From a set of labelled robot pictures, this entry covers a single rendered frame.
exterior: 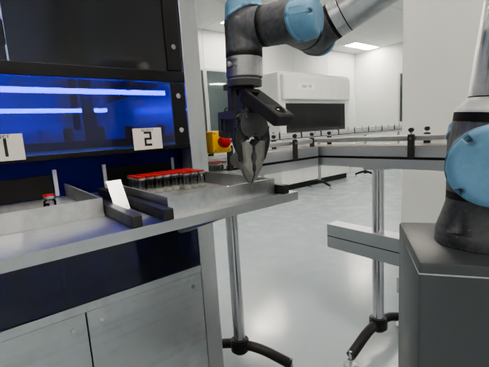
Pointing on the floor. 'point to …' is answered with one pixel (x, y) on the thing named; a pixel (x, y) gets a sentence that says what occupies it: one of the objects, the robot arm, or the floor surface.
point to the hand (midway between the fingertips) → (252, 177)
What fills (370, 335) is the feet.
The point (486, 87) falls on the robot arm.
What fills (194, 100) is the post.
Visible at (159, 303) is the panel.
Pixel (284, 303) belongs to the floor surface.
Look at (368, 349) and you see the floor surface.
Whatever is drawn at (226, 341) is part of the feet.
